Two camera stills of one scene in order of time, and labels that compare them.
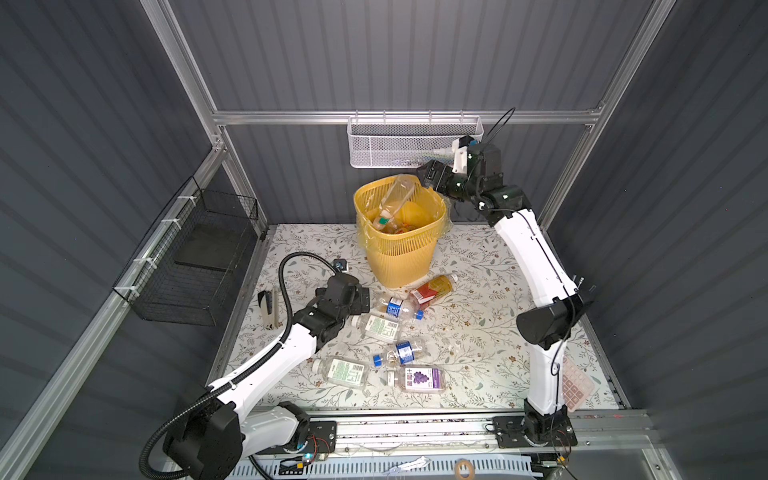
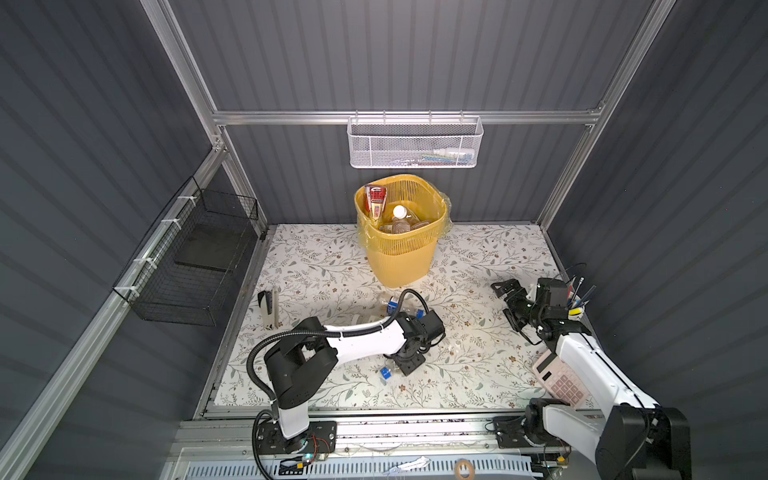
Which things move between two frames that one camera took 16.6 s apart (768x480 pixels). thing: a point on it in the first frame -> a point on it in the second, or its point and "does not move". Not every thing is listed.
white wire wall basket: x=407 y=141 does not move
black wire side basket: x=184 y=269 does not move
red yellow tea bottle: x=433 y=288 -> x=375 y=200
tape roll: x=457 y=469 does not move
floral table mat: x=452 y=343 does not move
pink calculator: x=577 y=385 does not move
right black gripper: x=445 y=174 -> x=512 y=300
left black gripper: x=358 y=306 -> x=411 y=368
